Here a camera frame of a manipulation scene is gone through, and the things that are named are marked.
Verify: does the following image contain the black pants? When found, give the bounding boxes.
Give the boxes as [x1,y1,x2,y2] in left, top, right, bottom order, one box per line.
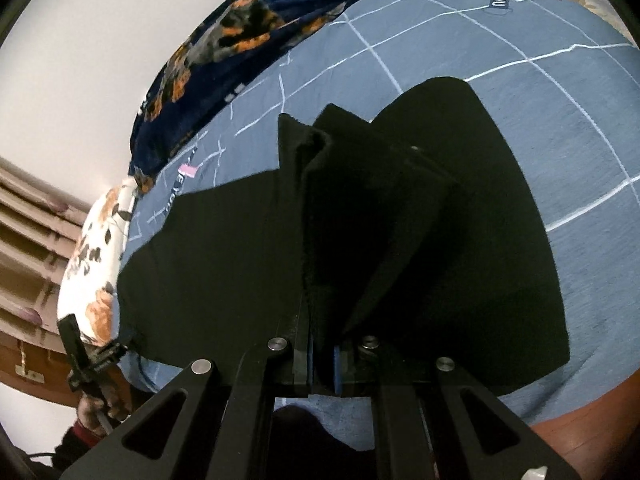
[116,76,571,396]

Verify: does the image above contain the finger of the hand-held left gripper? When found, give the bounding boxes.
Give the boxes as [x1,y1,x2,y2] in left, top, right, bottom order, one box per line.
[89,330,137,374]

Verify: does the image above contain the white floral pillow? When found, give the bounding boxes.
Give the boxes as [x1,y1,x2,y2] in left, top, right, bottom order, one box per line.
[56,177,143,348]

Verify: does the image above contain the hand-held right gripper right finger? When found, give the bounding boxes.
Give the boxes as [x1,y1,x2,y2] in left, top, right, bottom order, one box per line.
[331,335,582,480]

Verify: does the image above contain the beige floral curtain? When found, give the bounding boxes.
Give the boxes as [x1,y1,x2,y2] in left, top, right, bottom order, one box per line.
[0,157,96,336]

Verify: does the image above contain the person's left forearm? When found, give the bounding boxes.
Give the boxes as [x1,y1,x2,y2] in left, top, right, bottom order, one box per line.
[52,425,118,480]

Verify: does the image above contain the brown wooden bed frame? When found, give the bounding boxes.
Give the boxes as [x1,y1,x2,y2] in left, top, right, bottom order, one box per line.
[0,332,81,406]

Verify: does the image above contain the blue checked bedsheet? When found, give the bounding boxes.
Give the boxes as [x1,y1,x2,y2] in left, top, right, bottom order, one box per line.
[117,0,640,453]

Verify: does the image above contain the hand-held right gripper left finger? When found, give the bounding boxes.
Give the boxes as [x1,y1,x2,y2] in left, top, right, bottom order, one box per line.
[60,295,314,480]

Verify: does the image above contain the person's left hand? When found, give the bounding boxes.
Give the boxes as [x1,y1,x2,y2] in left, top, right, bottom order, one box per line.
[75,384,132,434]

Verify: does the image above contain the navy dog print blanket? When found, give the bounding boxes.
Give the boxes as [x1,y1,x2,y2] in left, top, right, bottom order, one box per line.
[129,0,406,193]

